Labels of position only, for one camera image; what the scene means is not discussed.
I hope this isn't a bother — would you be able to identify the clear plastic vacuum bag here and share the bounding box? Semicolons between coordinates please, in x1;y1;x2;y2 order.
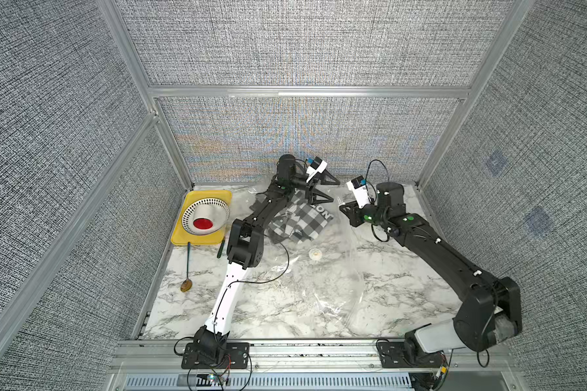
234;186;364;338

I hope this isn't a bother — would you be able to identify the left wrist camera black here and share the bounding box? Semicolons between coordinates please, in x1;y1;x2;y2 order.
306;156;328;183

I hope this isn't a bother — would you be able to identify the white slotted cable duct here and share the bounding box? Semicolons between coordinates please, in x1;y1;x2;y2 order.
119;372;414;390

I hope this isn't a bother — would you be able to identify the front aluminium rail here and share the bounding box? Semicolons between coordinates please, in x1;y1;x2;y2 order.
109;339;517;375

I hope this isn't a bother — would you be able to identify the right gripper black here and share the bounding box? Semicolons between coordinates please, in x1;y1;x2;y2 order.
339;199;391;231

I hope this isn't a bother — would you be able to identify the aluminium frame of enclosure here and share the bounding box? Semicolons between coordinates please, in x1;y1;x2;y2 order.
0;0;587;343

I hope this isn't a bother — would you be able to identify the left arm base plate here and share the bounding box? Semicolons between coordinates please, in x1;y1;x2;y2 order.
181;342;250;370

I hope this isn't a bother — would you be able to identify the white vacuum valve yellow centre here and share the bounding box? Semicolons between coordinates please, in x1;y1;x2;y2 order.
308;249;323;262

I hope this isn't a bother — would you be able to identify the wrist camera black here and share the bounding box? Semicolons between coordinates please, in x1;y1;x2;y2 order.
347;175;370;209
306;156;328;183

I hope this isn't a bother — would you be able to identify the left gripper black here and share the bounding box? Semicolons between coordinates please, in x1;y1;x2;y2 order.
288;171;339;209

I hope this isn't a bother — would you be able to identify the black white checkered shirt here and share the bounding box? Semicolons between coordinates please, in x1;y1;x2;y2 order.
267;191;334;243

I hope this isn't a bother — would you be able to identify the white patterned bowl red inside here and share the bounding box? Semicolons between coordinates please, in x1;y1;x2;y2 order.
181;198;230;236

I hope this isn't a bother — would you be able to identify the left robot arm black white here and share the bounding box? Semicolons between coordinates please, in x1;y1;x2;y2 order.
193;154;340;358

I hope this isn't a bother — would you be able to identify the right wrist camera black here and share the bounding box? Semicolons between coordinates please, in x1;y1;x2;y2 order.
347;175;370;209

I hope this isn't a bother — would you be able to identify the yellow plastic tray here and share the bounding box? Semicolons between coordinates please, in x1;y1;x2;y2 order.
171;190;233;246

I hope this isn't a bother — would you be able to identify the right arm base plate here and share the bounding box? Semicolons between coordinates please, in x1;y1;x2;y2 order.
375;339;445;368

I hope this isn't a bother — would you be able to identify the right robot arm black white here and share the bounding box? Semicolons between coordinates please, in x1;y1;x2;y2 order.
339;177;523;363

